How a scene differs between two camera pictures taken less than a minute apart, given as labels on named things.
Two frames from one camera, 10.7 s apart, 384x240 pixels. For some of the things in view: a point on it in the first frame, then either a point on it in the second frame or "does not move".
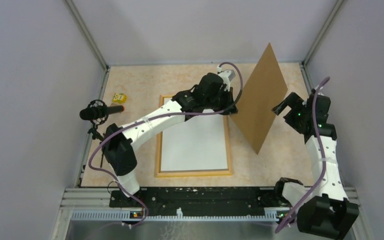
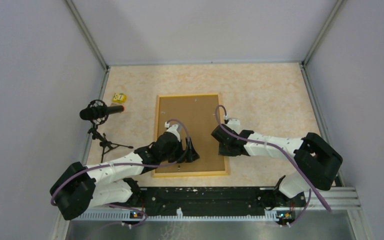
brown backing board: (265, 89) → (198, 112)
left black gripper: (228, 95) → (191, 156)
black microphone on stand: (97, 112) does not move
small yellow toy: (119, 97) does not move
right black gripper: (294, 101) → (222, 151)
